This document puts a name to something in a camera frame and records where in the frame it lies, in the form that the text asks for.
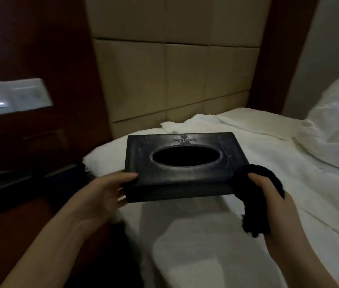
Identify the person's right hand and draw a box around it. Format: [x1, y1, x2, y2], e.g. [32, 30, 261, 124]
[247, 173, 297, 245]

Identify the person's left hand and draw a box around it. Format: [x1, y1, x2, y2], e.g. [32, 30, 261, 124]
[73, 172, 139, 232]

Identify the black cloth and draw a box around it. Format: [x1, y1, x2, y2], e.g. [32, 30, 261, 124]
[232, 164, 285, 238]

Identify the black tissue box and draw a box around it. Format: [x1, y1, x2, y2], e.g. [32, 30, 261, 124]
[123, 132, 250, 203]

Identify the person's left forearm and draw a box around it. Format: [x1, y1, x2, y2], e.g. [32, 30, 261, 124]
[0, 207, 98, 288]

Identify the person's right forearm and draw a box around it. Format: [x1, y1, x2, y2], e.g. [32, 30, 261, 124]
[266, 204, 339, 288]

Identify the white bed sheet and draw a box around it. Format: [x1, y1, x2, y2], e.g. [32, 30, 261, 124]
[83, 107, 339, 288]

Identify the dark wooden nightstand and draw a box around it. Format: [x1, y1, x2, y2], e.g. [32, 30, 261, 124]
[0, 129, 98, 225]

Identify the white pillow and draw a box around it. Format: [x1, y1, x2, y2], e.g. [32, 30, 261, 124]
[294, 69, 339, 177]

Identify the beige padded headboard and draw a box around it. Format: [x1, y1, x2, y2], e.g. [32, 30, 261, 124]
[84, 0, 273, 140]

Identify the silver wall switch panel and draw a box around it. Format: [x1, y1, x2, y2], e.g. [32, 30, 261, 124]
[0, 78, 53, 118]

